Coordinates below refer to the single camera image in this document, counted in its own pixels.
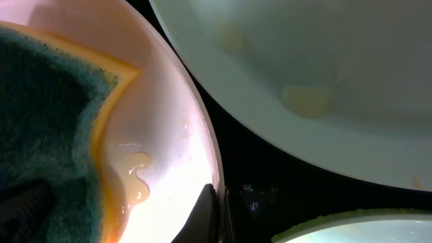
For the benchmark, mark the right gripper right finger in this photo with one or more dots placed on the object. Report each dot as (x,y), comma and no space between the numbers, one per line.
(228,226)

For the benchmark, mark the white plate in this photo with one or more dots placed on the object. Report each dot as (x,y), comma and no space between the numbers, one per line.
(158,142)

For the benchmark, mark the black round tray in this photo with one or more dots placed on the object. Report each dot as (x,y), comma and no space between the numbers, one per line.
(270,190)

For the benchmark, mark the mint green plate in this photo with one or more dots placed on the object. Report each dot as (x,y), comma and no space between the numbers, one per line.
(363,226)
(344,85)

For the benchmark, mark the green yellow sponge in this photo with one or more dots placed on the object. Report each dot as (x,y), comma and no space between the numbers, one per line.
(56,99)

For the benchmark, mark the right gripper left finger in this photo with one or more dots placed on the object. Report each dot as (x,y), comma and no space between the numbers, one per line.
(201,225)

